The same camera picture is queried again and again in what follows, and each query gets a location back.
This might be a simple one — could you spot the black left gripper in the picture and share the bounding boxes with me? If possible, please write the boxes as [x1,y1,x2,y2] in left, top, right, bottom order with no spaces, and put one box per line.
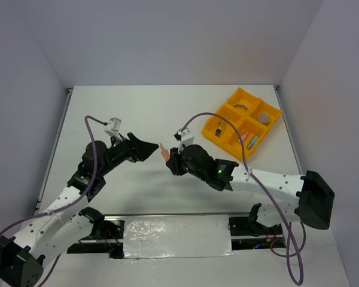
[98,132,159,176]

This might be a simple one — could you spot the pink highlighter pen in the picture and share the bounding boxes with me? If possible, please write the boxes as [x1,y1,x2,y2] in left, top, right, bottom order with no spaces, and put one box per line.
[241,130,250,141]

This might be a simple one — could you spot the blue highlighter pen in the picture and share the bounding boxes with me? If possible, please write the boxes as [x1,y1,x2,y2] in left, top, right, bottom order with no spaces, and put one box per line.
[247,135,259,149]

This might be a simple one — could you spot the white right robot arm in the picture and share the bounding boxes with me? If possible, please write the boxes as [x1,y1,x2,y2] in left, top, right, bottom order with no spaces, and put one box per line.
[161,144,335,234]

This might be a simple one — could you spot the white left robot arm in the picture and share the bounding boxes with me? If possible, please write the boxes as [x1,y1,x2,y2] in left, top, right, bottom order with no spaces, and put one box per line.
[0,133,159,286]

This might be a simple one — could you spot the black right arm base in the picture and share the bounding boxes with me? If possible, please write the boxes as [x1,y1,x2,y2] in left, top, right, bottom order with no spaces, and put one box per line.
[227,203,285,251]

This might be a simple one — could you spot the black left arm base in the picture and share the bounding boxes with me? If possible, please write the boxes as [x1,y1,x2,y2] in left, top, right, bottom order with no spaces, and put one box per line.
[66,207,125,259]

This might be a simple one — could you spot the silver foil sheet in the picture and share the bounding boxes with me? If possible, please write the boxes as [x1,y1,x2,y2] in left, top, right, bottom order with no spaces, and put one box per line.
[123,215,234,259]

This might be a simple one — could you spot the yellow compartment bin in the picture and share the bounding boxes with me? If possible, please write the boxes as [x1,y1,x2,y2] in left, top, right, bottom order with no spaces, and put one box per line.
[202,87,282,160]

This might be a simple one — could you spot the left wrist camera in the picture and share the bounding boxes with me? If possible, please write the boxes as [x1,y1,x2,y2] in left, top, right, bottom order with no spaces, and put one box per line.
[104,117,122,141]

